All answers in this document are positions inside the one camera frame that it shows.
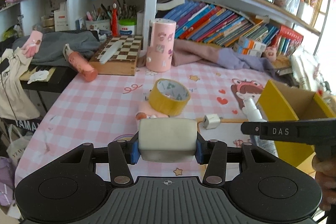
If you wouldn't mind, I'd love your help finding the lower orange white box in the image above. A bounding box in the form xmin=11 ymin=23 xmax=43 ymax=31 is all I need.
xmin=232 ymin=43 xmax=262 ymax=58

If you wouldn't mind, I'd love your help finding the person right hand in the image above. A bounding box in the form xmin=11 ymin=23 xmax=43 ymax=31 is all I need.
xmin=312 ymin=155 xmax=336 ymax=211

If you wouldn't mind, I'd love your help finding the grey garment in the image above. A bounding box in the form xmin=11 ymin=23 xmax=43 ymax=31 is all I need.
xmin=12 ymin=31 xmax=100 ymax=67

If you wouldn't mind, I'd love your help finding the small white charger plug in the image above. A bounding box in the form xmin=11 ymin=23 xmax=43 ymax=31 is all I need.
xmin=202 ymin=114 xmax=221 ymax=130

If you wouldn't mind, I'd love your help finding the beige tote bag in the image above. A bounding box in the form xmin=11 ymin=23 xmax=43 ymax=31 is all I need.
xmin=1 ymin=48 xmax=40 ymax=121

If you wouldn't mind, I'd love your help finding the white spray bottle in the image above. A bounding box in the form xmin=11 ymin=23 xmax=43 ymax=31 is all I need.
xmin=241 ymin=98 xmax=278 ymax=157

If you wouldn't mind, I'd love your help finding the white comb case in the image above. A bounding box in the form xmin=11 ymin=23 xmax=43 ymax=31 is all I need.
xmin=99 ymin=39 xmax=124 ymax=65

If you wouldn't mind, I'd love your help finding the green lid white jar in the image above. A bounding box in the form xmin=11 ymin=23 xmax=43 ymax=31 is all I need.
xmin=118 ymin=18 xmax=137 ymax=35

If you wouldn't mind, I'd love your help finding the pink plush toy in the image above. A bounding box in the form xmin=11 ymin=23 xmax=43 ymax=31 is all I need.
xmin=135 ymin=101 xmax=169 ymax=121

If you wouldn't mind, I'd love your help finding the pen holder cup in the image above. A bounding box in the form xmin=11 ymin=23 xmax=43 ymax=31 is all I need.
xmin=85 ymin=19 xmax=111 ymax=31

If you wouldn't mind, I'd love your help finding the upper orange white box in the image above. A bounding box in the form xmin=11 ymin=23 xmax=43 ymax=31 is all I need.
xmin=238 ymin=36 xmax=266 ymax=52

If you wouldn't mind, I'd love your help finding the red tassel ornament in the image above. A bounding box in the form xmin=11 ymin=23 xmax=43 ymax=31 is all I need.
xmin=111 ymin=3 xmax=118 ymax=37

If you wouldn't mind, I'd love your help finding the pink pig plush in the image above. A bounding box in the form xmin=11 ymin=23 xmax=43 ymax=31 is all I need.
xmin=262 ymin=46 xmax=277 ymax=63

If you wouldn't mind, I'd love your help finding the yellow tape roll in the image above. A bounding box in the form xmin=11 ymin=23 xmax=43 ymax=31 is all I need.
xmin=148 ymin=79 xmax=191 ymax=117

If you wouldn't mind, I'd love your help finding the white sponge block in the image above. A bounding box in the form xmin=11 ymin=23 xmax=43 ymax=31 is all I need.
xmin=138 ymin=118 xmax=198 ymax=163

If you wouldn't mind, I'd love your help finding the pink pump bottle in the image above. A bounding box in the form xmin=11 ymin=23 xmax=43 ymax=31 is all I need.
xmin=63 ymin=44 xmax=98 ymax=82

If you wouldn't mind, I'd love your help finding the pink glove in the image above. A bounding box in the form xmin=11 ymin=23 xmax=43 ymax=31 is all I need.
xmin=21 ymin=31 xmax=43 ymax=58

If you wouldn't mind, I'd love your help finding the wooden chess board box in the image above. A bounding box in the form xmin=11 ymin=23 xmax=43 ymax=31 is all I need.
xmin=89 ymin=35 xmax=143 ymax=76

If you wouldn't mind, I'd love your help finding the pink checkered tablecloth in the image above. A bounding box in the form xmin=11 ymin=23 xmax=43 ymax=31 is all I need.
xmin=15 ymin=63 xmax=269 ymax=181

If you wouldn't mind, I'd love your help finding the yellow cardboard box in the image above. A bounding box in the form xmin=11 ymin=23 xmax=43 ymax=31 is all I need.
xmin=257 ymin=80 xmax=335 ymax=176

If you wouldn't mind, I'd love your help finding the pink cylindrical container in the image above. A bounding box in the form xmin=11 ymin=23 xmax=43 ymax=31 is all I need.
xmin=146 ymin=18 xmax=177 ymax=73

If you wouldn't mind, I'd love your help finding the red dictionary book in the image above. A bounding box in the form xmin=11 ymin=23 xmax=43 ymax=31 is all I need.
xmin=278 ymin=24 xmax=303 ymax=43

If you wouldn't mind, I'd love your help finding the pink purple cloth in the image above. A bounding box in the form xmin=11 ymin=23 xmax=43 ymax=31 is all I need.
xmin=137 ymin=38 xmax=276 ymax=79

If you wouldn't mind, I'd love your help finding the orange white box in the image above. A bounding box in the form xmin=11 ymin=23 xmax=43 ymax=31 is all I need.
xmin=238 ymin=36 xmax=266 ymax=52
xmin=232 ymin=43 xmax=262 ymax=58

